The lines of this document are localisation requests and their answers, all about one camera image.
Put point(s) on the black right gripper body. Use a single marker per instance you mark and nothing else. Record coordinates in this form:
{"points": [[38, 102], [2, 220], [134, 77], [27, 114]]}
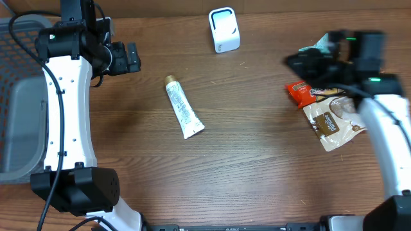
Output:
{"points": [[323, 73]]}

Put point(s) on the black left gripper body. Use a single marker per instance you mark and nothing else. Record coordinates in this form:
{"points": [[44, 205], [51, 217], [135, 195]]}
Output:
{"points": [[119, 61]]}

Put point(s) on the teal snack packet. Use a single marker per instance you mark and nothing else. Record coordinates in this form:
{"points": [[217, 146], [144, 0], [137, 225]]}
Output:
{"points": [[322, 45]]}

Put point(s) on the orange spaghetti packet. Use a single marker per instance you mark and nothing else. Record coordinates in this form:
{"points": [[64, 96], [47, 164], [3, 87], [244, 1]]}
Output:
{"points": [[304, 94]]}

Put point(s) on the beige pouch bag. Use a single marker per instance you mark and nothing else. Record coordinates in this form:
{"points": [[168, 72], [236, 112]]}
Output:
{"points": [[334, 121]]}

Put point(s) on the white tube with gold cap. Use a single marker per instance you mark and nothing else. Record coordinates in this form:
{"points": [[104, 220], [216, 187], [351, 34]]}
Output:
{"points": [[187, 118]]}

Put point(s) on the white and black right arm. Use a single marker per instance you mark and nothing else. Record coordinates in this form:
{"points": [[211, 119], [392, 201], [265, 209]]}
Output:
{"points": [[381, 103]]}

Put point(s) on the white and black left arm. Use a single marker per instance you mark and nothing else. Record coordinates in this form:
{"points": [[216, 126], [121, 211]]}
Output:
{"points": [[72, 53]]}

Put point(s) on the white barcode scanner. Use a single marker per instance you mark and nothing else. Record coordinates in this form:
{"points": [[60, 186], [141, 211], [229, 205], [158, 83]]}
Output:
{"points": [[224, 29]]}

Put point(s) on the dark grey plastic basket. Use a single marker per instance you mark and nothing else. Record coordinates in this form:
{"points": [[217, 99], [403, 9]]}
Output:
{"points": [[24, 104]]}

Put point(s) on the black mounting rail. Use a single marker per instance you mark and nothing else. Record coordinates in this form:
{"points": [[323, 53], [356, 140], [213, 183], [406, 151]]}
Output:
{"points": [[287, 227]]}

